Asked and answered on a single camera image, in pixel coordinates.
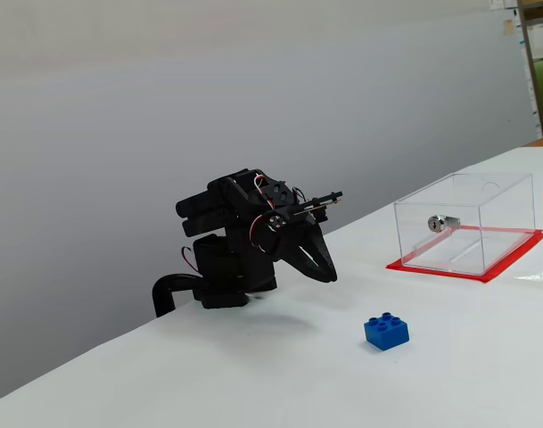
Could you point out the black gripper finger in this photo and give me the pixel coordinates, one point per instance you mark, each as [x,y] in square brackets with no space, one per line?
[304,265]
[322,254]

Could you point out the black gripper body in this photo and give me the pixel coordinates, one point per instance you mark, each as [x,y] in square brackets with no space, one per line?
[285,237]

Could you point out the blue lego brick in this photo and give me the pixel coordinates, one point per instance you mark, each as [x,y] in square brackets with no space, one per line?
[386,332]

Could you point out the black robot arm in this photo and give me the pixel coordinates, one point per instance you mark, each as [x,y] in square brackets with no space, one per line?
[235,267]

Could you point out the transparent acrylic box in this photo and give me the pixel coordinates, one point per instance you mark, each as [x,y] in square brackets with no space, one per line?
[465,223]

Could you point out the silver cylinder lock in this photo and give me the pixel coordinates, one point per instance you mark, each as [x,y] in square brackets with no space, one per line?
[441,224]

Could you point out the black table clamp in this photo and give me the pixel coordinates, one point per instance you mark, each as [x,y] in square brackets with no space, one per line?
[162,290]

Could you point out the red tape sheet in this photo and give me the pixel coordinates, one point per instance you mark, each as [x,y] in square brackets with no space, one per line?
[498,272]

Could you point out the yellow sticky note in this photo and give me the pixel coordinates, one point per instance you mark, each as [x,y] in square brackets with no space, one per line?
[507,27]

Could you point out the white paper sheet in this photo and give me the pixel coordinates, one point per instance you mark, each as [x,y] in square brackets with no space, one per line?
[496,4]

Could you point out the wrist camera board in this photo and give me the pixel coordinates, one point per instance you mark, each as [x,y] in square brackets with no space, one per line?
[321,205]

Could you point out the metal shelf post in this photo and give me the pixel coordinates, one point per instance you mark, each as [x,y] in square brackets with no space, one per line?
[530,67]

